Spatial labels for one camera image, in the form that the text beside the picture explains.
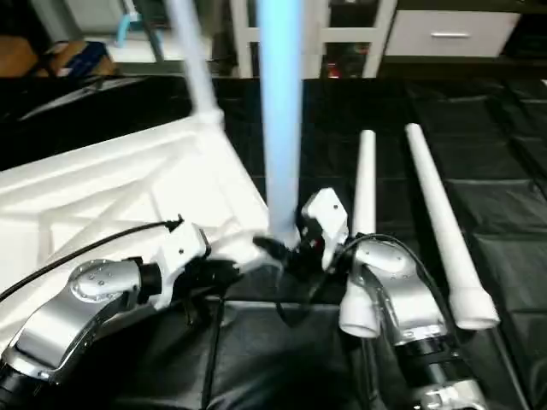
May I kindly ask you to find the white drawer cabinet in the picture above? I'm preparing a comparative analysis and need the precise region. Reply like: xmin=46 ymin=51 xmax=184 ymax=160
xmin=383 ymin=10 xmax=521 ymax=59
xmin=229 ymin=0 xmax=399 ymax=79

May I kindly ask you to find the white plastic table top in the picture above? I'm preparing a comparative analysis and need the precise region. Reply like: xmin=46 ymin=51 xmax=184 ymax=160
xmin=0 ymin=109 xmax=291 ymax=353

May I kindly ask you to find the light blue hanger hook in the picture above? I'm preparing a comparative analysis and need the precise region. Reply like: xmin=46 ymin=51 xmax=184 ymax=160
xmin=116 ymin=10 xmax=143 ymax=49

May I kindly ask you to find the white plastic table leg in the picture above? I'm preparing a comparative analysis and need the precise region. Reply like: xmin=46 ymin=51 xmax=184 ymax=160
xmin=164 ymin=0 xmax=225 ymax=127
xmin=403 ymin=123 xmax=500 ymax=331
xmin=255 ymin=0 xmax=305 ymax=249
xmin=338 ymin=130 xmax=379 ymax=339

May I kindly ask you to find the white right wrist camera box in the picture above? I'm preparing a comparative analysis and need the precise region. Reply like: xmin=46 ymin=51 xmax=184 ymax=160
xmin=299 ymin=188 xmax=351 ymax=272

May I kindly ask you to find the small blue box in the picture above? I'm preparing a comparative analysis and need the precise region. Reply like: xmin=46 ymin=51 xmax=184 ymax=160
xmin=53 ymin=41 xmax=117 ymax=79

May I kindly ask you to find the black work mat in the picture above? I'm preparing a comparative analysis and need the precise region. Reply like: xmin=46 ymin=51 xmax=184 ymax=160
xmin=0 ymin=75 xmax=547 ymax=410

